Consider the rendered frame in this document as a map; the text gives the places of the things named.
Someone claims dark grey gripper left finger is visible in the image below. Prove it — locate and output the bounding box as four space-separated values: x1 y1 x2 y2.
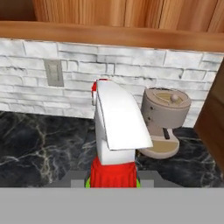
48 171 93 189

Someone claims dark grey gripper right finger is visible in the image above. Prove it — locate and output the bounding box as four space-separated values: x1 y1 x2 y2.
136 171 182 189

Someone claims wooden tall cabinet side panel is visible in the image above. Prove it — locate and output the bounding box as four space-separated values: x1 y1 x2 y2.
193 57 224 177

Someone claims beige coffee machine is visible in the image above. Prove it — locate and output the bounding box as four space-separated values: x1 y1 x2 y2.
136 86 193 160

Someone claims grey wall switch plate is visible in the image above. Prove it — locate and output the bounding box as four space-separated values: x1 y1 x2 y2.
43 59 65 88

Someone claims wooden wall cabinet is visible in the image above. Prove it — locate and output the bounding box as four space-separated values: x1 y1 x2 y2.
0 0 224 54

